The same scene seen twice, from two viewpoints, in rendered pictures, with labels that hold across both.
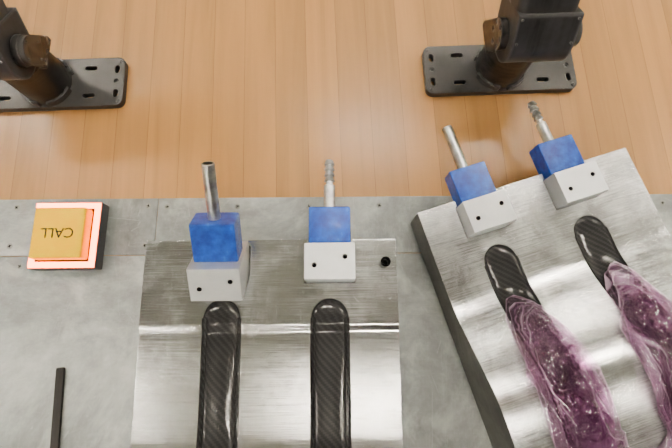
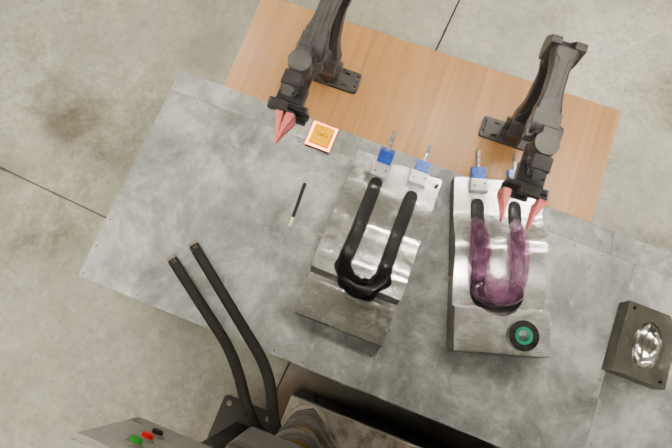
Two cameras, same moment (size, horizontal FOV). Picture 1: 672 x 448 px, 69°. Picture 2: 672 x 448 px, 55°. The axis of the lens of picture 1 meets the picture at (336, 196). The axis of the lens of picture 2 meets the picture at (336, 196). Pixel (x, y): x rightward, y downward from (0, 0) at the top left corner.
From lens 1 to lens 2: 139 cm
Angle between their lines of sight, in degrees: 5
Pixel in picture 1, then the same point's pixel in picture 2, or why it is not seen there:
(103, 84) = (350, 82)
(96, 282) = (325, 158)
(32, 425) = (289, 198)
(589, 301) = (501, 227)
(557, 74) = not seen: hidden behind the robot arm
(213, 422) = (361, 214)
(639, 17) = (583, 136)
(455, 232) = (465, 188)
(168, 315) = (358, 175)
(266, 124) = (409, 122)
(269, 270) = (396, 174)
